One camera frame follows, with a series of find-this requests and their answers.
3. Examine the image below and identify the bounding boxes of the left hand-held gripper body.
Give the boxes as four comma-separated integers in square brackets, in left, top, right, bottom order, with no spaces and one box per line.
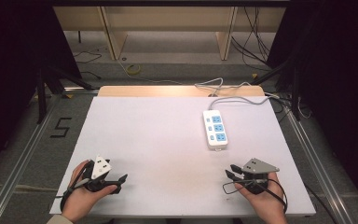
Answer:
[81,154,121,193]

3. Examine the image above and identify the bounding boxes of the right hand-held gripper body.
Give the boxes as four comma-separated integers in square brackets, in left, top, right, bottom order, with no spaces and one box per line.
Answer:
[241,157,281,196]

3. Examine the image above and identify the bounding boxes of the person's right hand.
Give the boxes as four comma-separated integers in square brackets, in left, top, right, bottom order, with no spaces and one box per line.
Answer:
[234,172,289,222]

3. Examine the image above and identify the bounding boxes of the person's left hand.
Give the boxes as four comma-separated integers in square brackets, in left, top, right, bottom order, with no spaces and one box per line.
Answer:
[61,160,118,224]

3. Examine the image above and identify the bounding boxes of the white power strip blue sockets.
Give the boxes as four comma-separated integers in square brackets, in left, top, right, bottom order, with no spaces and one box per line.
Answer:
[202,109,229,152]

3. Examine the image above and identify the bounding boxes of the beige sleeve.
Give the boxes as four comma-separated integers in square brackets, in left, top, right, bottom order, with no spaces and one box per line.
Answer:
[46,214,75,224]

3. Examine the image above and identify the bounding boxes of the yellow tape roll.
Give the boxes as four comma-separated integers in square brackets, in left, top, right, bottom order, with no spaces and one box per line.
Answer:
[126,63,143,76]

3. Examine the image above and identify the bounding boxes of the dark curtain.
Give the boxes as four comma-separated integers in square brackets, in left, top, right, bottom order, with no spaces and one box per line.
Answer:
[0,0,83,181]
[265,0,358,216]

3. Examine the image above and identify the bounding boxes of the light wooden desk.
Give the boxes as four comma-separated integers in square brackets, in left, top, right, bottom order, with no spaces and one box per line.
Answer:
[52,5,287,62]

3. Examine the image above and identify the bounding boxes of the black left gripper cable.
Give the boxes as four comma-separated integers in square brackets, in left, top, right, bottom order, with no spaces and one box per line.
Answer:
[59,159,95,215]

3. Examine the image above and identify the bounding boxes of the aluminium floor rail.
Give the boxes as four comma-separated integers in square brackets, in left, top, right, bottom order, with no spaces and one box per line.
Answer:
[0,91,63,224]
[282,105,357,224]

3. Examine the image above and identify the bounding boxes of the grey power strip cable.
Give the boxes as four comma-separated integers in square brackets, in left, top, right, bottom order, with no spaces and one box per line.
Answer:
[208,94,282,111]

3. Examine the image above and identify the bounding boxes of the white looped cable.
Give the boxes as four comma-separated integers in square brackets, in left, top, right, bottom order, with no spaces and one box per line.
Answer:
[194,77,254,97]

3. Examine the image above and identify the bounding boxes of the white thin cable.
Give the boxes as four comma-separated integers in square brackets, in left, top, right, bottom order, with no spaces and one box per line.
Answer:
[117,57,185,86]

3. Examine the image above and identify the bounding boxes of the thin black floor cable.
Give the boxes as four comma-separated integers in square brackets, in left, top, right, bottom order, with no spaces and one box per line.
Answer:
[72,50,103,80]

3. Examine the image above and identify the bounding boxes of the bundle of black cables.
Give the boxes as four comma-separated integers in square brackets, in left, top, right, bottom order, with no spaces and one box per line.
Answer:
[230,6,282,69]

